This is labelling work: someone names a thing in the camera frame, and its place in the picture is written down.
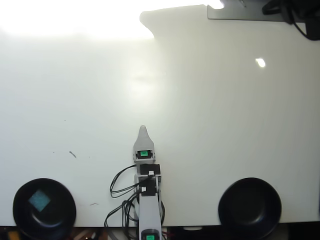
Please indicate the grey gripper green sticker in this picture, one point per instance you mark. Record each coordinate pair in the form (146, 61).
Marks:
(137, 160)

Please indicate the blue sponge cube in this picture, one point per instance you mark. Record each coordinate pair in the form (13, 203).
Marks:
(39, 200)

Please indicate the black round bowl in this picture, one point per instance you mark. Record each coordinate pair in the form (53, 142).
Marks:
(60, 220)
(250, 210)

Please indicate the black device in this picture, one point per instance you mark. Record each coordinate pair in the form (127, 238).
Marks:
(313, 27)

